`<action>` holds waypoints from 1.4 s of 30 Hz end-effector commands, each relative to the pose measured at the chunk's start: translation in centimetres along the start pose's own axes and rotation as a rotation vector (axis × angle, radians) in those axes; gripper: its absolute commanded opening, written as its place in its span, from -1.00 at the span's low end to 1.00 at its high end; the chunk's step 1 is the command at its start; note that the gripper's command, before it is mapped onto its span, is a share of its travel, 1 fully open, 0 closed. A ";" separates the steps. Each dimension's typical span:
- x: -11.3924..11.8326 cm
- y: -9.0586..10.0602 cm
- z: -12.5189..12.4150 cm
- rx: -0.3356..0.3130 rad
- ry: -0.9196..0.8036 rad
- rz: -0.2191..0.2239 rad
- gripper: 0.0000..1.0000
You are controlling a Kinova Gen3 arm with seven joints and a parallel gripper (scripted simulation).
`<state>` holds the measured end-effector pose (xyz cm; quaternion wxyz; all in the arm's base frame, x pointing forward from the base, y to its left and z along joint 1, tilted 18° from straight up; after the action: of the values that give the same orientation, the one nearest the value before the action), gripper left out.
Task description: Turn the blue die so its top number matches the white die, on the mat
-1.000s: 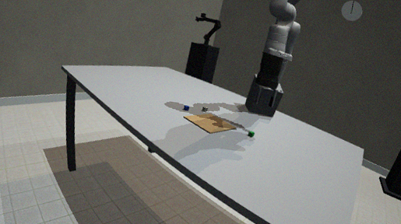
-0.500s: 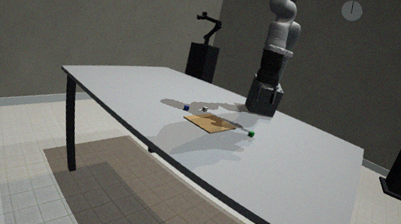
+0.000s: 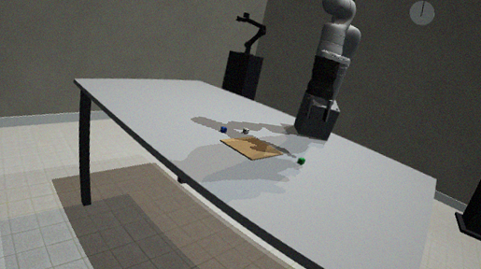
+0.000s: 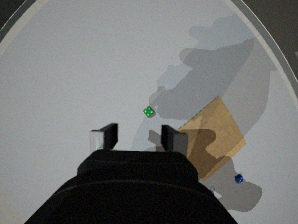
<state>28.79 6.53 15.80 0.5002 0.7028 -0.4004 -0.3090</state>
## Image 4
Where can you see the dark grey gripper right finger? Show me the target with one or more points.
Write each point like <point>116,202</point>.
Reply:
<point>174,141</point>

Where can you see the tan flat mat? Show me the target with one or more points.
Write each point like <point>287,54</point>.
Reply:
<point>213,138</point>

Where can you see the blue die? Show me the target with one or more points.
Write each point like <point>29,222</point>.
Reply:
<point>238,178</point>

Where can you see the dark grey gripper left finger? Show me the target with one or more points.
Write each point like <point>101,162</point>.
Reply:
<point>104,138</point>

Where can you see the green die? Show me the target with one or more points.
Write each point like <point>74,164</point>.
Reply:
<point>148,111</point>

